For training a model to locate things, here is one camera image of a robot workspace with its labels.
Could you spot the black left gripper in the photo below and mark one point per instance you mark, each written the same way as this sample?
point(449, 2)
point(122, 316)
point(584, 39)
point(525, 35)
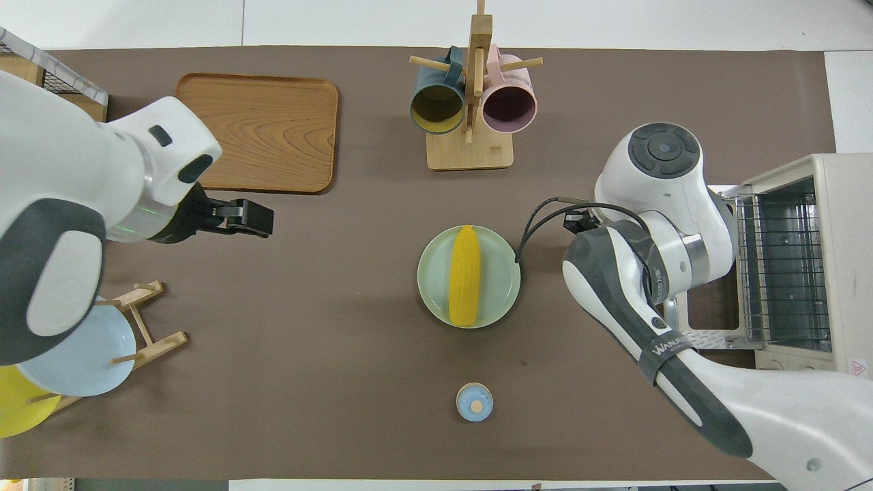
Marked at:
point(194, 218)

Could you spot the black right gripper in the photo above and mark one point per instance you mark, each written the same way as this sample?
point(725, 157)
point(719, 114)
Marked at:
point(581, 221)

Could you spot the light green plate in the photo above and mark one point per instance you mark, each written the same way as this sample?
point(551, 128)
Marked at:
point(498, 286)

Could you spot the yellow corn cob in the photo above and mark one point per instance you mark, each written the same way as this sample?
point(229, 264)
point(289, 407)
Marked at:
point(465, 273)

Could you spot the glass oven door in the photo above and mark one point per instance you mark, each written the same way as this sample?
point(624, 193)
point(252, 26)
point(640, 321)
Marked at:
point(716, 339)

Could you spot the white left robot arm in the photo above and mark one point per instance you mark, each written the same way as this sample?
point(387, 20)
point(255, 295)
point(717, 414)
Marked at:
point(54, 170)

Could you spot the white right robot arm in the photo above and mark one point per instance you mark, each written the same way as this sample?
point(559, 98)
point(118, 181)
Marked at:
point(655, 198)

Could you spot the white toaster oven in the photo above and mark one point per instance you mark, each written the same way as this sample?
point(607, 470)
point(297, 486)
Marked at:
point(849, 259)

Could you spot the wooden serving tray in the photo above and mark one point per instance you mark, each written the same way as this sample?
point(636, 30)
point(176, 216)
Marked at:
point(279, 136)

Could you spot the wooden mug rack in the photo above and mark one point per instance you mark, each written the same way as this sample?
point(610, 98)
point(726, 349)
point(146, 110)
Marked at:
point(470, 153)

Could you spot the brown table mat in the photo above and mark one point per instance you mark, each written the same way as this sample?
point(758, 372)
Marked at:
point(307, 341)

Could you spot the pink mug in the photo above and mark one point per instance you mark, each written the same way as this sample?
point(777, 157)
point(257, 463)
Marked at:
point(508, 109)

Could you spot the wooden dish rack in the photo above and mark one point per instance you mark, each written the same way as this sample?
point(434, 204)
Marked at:
point(160, 344)

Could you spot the dark blue mug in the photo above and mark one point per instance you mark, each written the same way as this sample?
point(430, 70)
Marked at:
point(436, 109)

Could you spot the narrow wooden shelf board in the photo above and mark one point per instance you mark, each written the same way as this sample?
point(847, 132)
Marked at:
point(89, 109)

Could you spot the white checked cloth liner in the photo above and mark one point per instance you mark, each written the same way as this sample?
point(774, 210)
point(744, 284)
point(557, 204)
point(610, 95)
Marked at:
point(99, 94)

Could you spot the small blue call bell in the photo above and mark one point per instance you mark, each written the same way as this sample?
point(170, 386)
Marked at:
point(475, 402)

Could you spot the light blue plate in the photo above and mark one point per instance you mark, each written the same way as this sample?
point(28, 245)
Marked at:
point(82, 361)

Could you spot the large wooden shelf board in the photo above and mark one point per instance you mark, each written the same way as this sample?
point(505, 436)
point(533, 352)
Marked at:
point(13, 65)

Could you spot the yellow plate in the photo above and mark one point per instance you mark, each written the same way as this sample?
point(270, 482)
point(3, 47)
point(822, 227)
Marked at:
point(20, 409)

